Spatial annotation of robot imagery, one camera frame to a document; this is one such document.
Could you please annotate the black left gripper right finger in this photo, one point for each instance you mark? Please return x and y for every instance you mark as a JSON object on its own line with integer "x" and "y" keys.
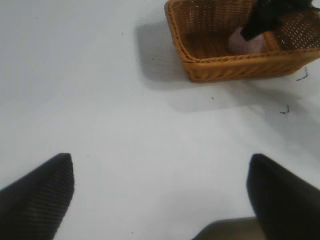
{"x": 282, "y": 200}

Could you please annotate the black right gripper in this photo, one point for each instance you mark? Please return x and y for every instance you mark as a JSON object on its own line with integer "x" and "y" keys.
{"x": 280, "y": 10}

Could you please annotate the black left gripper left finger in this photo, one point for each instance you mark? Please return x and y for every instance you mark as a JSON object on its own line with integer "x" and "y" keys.
{"x": 37, "y": 200}

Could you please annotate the pink peach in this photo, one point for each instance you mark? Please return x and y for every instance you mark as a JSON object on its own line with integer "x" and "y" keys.
{"x": 241, "y": 46}

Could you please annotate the brown woven wicker basket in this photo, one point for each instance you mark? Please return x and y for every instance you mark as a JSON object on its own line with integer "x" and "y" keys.
{"x": 240, "y": 67}

